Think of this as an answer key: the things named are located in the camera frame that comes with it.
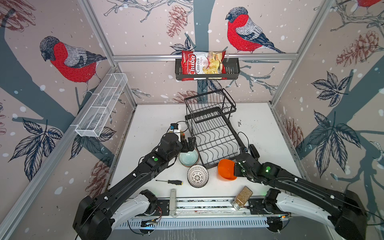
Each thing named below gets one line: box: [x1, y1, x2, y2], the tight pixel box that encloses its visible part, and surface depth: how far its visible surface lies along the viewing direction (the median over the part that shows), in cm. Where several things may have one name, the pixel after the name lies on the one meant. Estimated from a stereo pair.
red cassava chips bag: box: [181, 50, 227, 82], surface depth 90 cm
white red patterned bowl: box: [187, 165, 209, 188], surface depth 81 cm
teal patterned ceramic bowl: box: [179, 148, 200, 168], surface depth 87 cm
